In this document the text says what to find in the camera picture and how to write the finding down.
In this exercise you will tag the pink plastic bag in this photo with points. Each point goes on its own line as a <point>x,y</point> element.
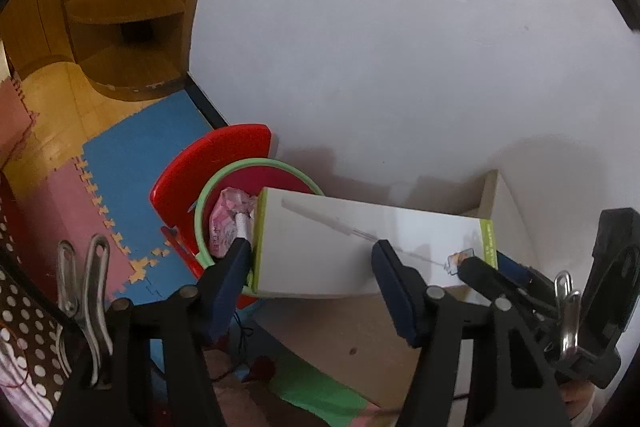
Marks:
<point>225,222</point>

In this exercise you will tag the green foam floor mat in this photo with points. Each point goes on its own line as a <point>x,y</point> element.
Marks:
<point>320,392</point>

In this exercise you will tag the person's right forearm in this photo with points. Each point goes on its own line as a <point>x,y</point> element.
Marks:
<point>575,399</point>

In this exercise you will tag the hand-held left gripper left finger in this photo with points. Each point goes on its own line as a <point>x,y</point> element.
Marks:
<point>227,287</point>

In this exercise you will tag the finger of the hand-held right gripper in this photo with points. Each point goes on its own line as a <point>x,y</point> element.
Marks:
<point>515,269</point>
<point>480,274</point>

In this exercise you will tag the red plastic stool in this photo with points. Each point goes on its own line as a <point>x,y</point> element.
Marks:
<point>200,157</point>

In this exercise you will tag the person's left leg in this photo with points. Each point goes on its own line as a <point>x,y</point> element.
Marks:
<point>240,402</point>

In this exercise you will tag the polka dot cloth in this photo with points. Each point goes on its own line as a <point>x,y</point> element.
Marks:
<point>30,337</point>

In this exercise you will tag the pink cloth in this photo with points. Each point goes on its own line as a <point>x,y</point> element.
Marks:
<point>30,407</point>

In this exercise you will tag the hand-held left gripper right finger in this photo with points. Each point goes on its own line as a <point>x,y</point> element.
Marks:
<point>395,297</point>

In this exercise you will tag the white cardboard box green edges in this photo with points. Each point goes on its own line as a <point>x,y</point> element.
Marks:
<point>325,247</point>

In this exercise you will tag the metal spring clip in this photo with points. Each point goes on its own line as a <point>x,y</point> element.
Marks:
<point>95,307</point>
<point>567,332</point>

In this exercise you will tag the pink foam floor mat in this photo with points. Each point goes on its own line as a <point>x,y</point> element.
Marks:
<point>15,117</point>
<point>65,207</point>

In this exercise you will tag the red sock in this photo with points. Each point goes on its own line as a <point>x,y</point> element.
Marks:
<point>262,367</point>

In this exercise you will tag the red bucket green rim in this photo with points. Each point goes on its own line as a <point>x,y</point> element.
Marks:
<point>250,179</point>

